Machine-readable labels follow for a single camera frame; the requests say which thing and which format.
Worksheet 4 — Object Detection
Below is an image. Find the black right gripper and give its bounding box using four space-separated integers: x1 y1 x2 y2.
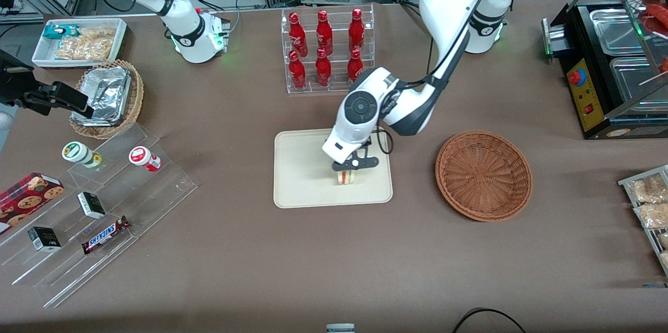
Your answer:
0 50 95 118

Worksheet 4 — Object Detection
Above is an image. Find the tan wicker basket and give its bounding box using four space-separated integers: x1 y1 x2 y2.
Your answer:
69 60 144 140

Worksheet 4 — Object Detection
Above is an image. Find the cream plastic tray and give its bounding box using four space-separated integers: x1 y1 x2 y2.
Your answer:
273 126 393 209

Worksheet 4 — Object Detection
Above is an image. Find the brown round wicker basket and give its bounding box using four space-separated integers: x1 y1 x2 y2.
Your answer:
435 130 533 222

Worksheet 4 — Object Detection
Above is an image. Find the aluminium foil container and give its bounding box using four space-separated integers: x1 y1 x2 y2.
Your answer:
71 66 132 126

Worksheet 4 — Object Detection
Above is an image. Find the green lid white cup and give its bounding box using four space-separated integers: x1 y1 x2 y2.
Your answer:
62 141 103 169

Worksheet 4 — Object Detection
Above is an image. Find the white rectangular plastic bin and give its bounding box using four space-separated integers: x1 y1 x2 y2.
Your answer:
32 18 128 69

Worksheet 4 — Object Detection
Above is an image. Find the clear bag of crackers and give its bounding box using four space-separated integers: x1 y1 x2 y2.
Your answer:
54 27 116 61

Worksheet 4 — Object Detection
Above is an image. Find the teal snack packet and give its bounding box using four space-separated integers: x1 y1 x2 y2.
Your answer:
43 25 80 41

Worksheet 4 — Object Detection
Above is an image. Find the red lid white cup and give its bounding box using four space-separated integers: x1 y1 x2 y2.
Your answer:
129 146 162 173

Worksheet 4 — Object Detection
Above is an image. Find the small black carton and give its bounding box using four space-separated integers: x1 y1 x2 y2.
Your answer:
77 192 107 220
27 227 62 253

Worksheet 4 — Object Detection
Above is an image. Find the red plaid cookie box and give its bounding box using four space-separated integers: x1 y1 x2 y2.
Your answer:
0 172 65 235

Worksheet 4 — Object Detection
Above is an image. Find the clear acrylic stepped shelf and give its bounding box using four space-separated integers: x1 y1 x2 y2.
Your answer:
0 123 198 308

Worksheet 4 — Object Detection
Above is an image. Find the brown Snickers bar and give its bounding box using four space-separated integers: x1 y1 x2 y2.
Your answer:
81 216 131 255

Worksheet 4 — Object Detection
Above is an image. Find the red cola bottle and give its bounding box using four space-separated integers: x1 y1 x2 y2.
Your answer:
289 12 308 58
315 48 332 88
348 8 365 53
347 49 364 83
289 51 307 90
316 10 333 55

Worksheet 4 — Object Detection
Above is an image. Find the clear acrylic bottle rack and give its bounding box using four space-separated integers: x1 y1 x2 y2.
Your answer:
281 3 375 94

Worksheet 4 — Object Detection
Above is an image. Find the black food warmer appliance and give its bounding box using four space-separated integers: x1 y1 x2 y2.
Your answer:
541 0 668 140

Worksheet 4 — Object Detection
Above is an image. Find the steel warmer pan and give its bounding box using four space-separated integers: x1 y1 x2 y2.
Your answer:
610 56 668 103
589 7 649 56

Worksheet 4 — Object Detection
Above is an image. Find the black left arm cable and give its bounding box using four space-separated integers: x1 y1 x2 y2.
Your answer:
365 0 515 156

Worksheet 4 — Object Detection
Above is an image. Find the black floor cable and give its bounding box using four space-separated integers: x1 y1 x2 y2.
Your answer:
451 307 528 333

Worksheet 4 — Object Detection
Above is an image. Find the grey wire rack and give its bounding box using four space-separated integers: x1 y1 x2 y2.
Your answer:
618 164 668 277

